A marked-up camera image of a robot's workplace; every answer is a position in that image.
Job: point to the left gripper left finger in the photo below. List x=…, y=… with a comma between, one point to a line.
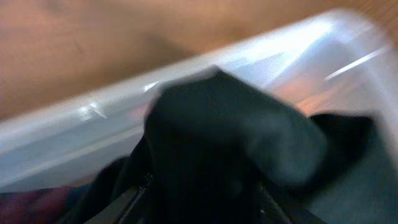
x=131, y=207

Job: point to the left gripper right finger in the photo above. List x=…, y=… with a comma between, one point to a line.
x=270, y=211

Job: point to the red navy plaid shirt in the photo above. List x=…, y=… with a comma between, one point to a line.
x=39, y=206

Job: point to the large black garment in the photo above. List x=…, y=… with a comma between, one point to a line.
x=333, y=165

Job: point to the clear plastic storage bin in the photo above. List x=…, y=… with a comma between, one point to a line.
x=335, y=62

